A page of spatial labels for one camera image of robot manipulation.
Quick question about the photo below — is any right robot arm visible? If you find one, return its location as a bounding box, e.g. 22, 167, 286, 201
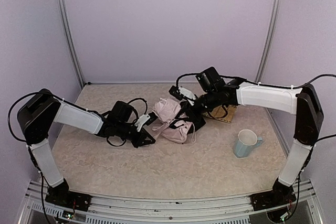
169, 67, 324, 210

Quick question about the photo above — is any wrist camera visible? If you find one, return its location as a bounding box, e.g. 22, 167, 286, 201
134, 114, 153, 132
169, 86, 197, 106

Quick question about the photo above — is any light blue ceramic mug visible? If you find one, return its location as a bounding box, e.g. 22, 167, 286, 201
233, 129, 263, 158

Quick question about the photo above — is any left aluminium frame post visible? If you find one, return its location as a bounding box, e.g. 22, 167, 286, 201
57, 0, 86, 88

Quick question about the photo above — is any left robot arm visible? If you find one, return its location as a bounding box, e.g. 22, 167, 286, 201
7, 89, 157, 206

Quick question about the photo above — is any woven bamboo tray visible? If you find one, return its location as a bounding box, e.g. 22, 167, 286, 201
202, 105, 237, 123

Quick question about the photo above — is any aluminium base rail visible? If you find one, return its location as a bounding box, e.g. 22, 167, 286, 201
16, 181, 325, 223

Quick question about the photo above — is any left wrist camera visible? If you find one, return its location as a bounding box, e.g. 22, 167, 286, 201
134, 114, 153, 132

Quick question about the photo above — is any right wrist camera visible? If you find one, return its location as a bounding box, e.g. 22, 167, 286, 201
169, 86, 197, 106

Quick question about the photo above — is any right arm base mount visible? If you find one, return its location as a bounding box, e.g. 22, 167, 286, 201
250, 190, 297, 211

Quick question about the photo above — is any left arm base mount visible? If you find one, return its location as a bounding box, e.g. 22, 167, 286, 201
45, 191, 92, 212

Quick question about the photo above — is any pink and black folding umbrella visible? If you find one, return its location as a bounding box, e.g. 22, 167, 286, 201
152, 98, 196, 144

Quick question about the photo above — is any aluminium frame post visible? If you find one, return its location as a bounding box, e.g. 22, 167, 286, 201
57, 0, 86, 88
255, 0, 281, 82

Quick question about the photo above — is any right aluminium frame post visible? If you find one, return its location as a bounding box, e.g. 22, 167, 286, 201
255, 0, 281, 82

